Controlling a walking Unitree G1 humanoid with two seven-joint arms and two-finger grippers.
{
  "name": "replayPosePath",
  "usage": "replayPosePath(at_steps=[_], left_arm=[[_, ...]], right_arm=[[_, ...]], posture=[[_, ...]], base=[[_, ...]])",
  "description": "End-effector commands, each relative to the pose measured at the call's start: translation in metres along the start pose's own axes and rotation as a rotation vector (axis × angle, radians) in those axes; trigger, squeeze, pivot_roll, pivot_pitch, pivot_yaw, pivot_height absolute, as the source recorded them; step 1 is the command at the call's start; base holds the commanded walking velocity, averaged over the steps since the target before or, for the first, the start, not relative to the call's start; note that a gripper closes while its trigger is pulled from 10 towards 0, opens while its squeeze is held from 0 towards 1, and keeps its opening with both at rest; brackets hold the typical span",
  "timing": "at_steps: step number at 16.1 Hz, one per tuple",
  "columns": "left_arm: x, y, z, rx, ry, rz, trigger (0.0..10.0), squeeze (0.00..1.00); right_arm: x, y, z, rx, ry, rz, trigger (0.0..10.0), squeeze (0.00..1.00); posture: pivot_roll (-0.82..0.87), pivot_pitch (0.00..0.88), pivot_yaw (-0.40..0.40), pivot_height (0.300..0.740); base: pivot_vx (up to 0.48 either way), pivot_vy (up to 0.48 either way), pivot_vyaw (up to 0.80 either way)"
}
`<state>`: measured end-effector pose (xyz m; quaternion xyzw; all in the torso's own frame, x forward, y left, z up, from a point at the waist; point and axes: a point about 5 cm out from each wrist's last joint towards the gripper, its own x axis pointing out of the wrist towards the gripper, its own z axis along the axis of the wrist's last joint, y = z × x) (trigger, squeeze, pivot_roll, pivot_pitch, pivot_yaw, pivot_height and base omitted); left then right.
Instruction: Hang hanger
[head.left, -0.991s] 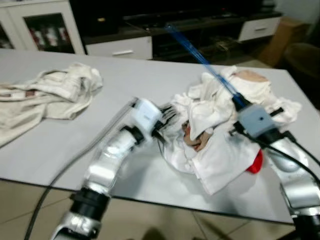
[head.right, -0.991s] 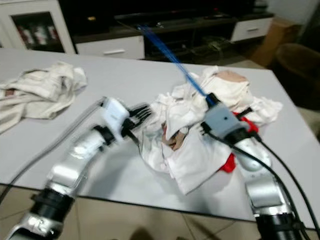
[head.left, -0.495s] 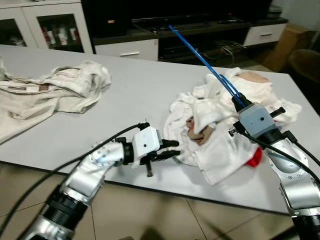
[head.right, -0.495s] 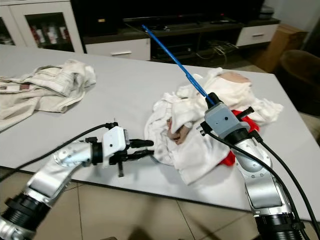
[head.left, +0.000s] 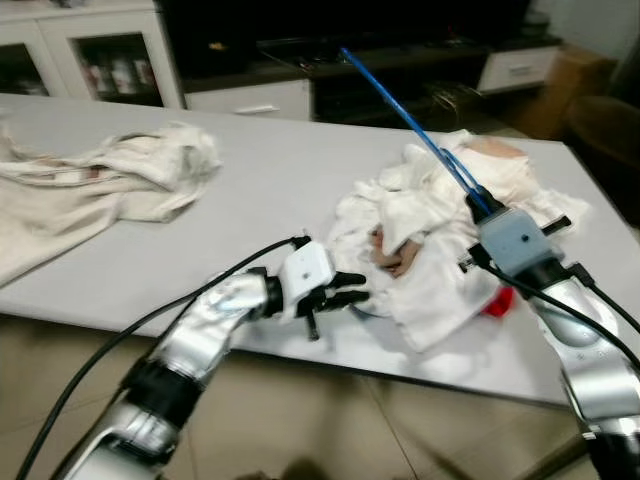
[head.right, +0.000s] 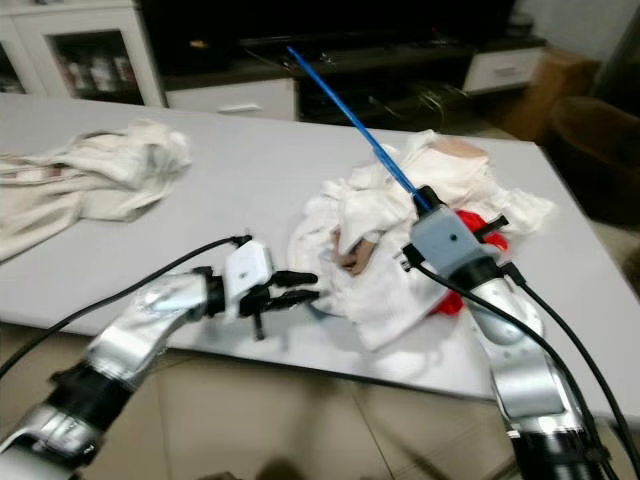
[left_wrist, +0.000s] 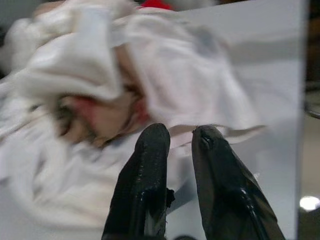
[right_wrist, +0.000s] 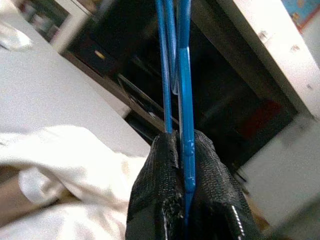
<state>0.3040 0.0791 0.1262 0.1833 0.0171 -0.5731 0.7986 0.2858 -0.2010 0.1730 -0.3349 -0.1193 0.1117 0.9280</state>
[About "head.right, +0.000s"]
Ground blue plastic hanger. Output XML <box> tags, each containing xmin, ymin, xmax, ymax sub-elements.
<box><xmin>285</xmin><ymin>45</ymin><xmax>441</xmax><ymax>213</ymax></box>

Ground white printed t-shirt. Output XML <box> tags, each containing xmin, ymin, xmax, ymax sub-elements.
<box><xmin>288</xmin><ymin>130</ymin><xmax>556</xmax><ymax>353</ymax></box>

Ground red shorts white stripes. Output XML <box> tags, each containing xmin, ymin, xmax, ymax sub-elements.
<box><xmin>425</xmin><ymin>208</ymin><xmax>511</xmax><ymax>319</ymax></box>

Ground white drawer unit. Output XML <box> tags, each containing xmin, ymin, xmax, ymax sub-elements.
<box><xmin>165</xmin><ymin>78</ymin><xmax>299</xmax><ymax>121</ymax></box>
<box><xmin>463</xmin><ymin>45</ymin><xmax>546</xmax><ymax>96</ymax></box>

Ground brown cardboard box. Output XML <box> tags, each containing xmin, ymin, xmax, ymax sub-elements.
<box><xmin>505</xmin><ymin>48</ymin><xmax>601</xmax><ymax>141</ymax></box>

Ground black TV stand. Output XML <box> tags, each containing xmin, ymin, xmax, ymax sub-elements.
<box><xmin>140</xmin><ymin>0</ymin><xmax>546</xmax><ymax>126</ymax></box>

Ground white glass door cabinet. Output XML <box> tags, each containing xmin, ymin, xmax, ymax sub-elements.
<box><xmin>0</xmin><ymin>0</ymin><xmax>166</xmax><ymax>109</ymax></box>

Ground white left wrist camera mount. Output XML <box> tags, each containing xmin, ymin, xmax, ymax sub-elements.
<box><xmin>222</xmin><ymin>240</ymin><xmax>276</xmax><ymax>319</ymax></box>

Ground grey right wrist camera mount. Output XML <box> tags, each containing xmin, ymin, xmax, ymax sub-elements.
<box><xmin>405</xmin><ymin>208</ymin><xmax>496</xmax><ymax>286</ymax></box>

